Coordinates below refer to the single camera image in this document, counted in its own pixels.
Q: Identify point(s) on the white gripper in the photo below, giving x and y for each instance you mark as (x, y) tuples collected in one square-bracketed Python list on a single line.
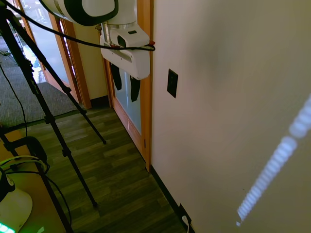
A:
[(132, 59)]

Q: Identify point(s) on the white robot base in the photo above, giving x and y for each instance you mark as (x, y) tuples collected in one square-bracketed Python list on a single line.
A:
[(13, 208)]

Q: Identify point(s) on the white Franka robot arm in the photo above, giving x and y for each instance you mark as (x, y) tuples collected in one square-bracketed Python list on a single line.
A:
[(80, 9)]

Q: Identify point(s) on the wooden glass door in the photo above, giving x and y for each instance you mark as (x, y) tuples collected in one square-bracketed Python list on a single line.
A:
[(132, 116)]

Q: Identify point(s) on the wooden glass office partition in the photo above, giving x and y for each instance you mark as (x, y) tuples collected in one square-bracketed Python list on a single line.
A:
[(51, 55)]

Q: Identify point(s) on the black table clamp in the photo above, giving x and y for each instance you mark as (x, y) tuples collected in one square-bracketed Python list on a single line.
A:
[(26, 146)]

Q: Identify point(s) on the white power plug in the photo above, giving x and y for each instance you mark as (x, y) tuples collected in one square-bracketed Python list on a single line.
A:
[(186, 221)]

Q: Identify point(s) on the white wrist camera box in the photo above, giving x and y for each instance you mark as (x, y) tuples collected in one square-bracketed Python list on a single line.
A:
[(128, 36)]

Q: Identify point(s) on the black light switch plate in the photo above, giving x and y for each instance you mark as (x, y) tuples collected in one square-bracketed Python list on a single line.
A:
[(172, 83)]

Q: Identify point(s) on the wooden door frame post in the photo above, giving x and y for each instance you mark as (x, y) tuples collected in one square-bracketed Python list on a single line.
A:
[(79, 63)]

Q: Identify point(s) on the black camera tripod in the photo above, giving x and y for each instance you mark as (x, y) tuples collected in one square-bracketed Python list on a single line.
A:
[(36, 97)]

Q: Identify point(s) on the black wall outlet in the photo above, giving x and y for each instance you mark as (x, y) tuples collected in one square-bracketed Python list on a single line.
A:
[(184, 212)]

